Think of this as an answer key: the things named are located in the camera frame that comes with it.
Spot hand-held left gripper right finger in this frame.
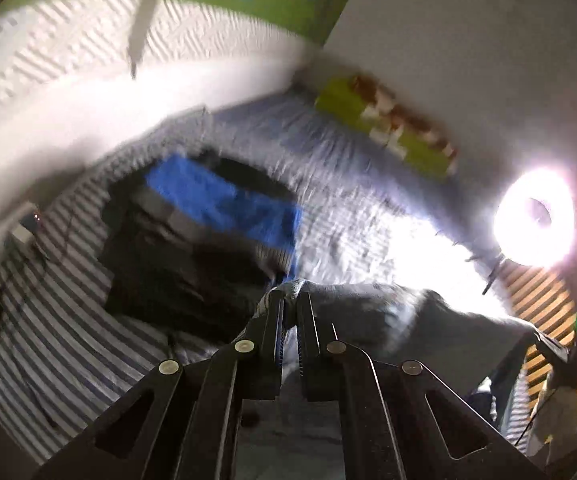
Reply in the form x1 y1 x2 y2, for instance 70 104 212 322
295 293 549 480

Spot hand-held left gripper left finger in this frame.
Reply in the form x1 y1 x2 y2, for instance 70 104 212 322
33 294 286 480

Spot white textured headboard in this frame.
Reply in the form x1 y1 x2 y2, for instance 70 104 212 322
0 0 319 241

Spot green wall poster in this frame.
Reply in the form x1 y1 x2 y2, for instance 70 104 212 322
161 0 371 46

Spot black tripod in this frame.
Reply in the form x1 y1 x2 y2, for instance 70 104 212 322
463 252 506 296

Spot green printed pillow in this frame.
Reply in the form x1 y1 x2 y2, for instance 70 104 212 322
313 74 461 181

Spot grey striped bed sheet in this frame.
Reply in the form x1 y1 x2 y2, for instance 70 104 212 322
0 95 519 466

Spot white power strip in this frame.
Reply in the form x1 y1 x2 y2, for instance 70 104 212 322
0 202 44 256

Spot light blue denim pants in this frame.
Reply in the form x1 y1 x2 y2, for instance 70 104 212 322
233 280 576 480

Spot ring light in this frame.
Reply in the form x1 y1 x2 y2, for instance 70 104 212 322
493 167 576 268

